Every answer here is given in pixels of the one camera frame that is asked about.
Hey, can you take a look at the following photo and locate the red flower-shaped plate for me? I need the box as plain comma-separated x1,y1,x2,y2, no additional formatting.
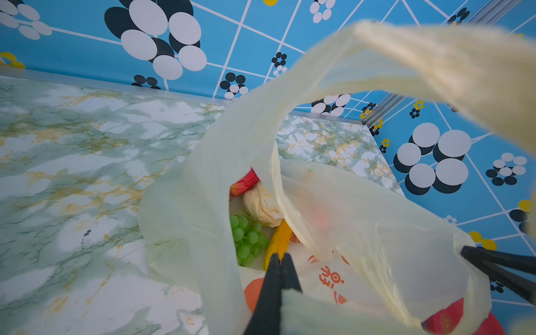
422,299,506,335

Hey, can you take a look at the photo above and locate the red fruit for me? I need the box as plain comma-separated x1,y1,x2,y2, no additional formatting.
230,169,260,198

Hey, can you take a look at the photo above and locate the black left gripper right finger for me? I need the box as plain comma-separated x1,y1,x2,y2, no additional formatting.
461,246,535,306

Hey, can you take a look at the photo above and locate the green grape bunch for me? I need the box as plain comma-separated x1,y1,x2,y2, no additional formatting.
229,215,269,267

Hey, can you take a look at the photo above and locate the yellow banana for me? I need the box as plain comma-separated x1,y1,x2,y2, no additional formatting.
263,220,293,272

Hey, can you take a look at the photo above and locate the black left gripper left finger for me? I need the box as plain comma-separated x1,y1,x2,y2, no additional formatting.
244,253,302,335

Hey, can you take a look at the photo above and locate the aluminium corner post right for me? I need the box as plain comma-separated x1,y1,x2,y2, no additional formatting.
361,1,523,128

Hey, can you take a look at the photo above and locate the translucent printed plastic bag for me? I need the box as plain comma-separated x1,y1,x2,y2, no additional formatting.
138,21,535,334

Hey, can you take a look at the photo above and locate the beige round fruit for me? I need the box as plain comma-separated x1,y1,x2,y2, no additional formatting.
243,181,284,228

